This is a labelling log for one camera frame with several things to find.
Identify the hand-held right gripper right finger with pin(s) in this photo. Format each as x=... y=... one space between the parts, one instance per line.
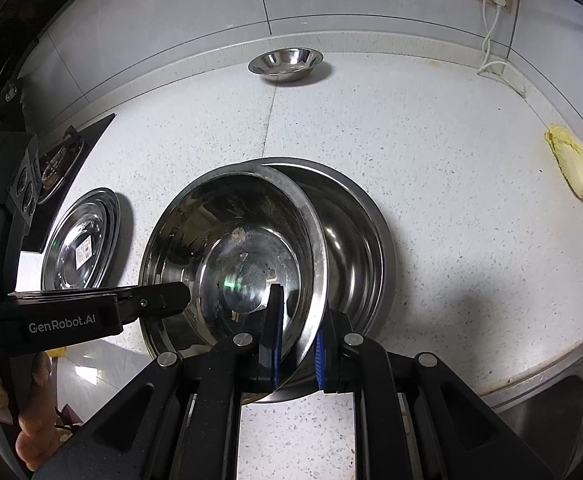
x=321 y=365

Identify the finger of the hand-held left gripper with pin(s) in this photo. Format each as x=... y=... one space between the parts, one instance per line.
x=161 y=299

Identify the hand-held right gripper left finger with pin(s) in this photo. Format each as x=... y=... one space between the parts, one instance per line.
x=274 y=330

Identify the small patterned steel bowl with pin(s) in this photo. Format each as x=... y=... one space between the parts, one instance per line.
x=211 y=240

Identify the large steel plate with label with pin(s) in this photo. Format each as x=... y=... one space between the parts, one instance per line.
x=118 y=215

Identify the large steel bowl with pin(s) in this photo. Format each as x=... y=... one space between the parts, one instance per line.
x=356 y=260

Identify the small plain steel bowl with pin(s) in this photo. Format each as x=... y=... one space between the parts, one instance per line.
x=286 y=62

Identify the person's left hand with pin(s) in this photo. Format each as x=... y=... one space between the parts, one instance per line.
x=33 y=440

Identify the black gas stove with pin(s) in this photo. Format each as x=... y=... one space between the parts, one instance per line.
x=96 y=132

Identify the steel sink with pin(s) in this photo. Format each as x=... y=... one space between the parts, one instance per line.
x=561 y=400

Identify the napa cabbage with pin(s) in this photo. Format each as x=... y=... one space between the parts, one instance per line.
x=574 y=165

